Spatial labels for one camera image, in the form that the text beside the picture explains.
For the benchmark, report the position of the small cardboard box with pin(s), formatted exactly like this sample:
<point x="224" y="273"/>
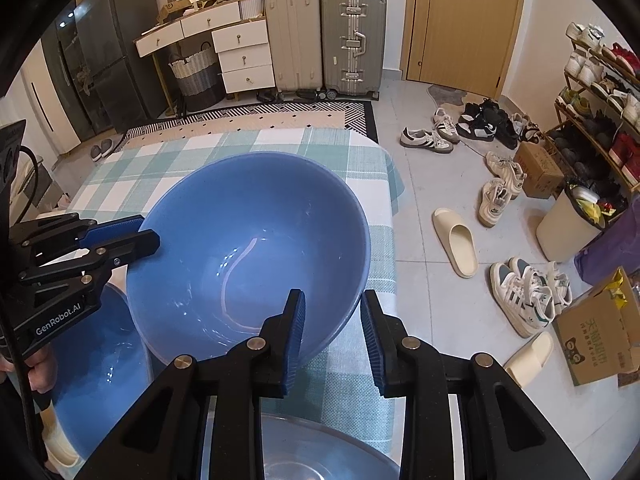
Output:
<point x="176" y="11"/>

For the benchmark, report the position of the white grey sneaker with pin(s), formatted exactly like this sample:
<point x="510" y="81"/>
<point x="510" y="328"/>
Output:
<point x="525" y="127"/>

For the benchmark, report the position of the beige sneaker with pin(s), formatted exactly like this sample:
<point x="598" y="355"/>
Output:
<point x="497" y="202"/>
<point x="507" y="172"/>

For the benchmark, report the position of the shoe rack with shoes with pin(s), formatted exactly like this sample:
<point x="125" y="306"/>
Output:
<point x="585" y="67"/>

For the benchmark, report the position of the white drawer unit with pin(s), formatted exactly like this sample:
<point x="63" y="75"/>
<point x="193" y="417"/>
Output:
<point x="245" y="55"/>

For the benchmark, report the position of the plain brown cardboard box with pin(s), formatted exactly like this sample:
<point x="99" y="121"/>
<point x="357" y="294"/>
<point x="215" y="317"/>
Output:
<point x="537" y="170"/>

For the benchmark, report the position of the white green sneaker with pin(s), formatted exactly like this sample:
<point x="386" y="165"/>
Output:
<point x="520" y="300"/>
<point x="555" y="280"/>

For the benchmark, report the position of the beige suitcase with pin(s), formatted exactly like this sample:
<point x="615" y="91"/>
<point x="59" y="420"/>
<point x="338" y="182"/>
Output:
<point x="295" y="35"/>

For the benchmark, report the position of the grey door mat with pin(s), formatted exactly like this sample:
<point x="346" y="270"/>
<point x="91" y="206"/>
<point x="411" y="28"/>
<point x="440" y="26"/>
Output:
<point x="445" y="95"/>

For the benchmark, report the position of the woven laundry basket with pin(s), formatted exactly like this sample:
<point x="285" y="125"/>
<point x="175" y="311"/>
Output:
<point x="195" y="77"/>

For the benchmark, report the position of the silver suitcase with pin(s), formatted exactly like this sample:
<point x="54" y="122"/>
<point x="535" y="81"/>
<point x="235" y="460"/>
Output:
<point x="352" y="40"/>

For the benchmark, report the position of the white trash bin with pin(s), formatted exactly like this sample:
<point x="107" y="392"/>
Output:
<point x="565" y="230"/>

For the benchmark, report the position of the dark glass cabinet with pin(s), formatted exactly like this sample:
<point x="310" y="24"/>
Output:
<point x="65" y="85"/>

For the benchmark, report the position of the purple bag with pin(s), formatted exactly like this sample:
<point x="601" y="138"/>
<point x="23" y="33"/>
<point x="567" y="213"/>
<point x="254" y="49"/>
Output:
<point x="610" y="247"/>

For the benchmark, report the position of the cartoon print cardboard box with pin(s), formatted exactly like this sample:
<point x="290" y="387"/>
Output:
<point x="600" y="340"/>

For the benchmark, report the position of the metal shoe rack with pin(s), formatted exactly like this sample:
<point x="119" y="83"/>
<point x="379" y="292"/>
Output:
<point x="558" y="115"/>

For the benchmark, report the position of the white black striped sneaker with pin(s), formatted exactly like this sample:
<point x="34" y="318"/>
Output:
<point x="446" y="124"/>
<point x="425" y="141"/>

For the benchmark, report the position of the cream slide sandal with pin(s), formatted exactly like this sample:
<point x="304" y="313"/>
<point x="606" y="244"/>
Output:
<point x="530" y="360"/>
<point x="457" y="245"/>

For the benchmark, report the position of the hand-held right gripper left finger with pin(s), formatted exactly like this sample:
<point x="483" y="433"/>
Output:
<point x="296" y="340"/>

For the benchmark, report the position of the dark grey refrigerator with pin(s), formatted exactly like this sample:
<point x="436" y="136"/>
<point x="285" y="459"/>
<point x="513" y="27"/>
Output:
<point x="120" y="45"/>

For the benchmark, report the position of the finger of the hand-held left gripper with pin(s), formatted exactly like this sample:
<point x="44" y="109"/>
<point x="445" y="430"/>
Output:
<point x="115" y="227"/>
<point x="135" y="247"/>

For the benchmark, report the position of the white vanity desk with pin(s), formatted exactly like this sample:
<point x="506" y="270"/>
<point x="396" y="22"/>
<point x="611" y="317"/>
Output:
<point x="205" y="17"/>

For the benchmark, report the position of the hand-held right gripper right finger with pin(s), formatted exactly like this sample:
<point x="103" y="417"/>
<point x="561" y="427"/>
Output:
<point x="372" y="345"/>

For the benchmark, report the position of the tan wooden door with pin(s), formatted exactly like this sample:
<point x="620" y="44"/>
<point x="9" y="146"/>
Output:
<point x="465" y="35"/>

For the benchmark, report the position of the person's left hand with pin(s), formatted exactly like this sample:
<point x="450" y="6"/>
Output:
<point x="42" y="372"/>

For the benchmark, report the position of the blue bowl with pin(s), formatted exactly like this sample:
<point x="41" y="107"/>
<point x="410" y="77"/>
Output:
<point x="325" y="452"/>
<point x="250" y="250"/>
<point x="100" y="365"/>

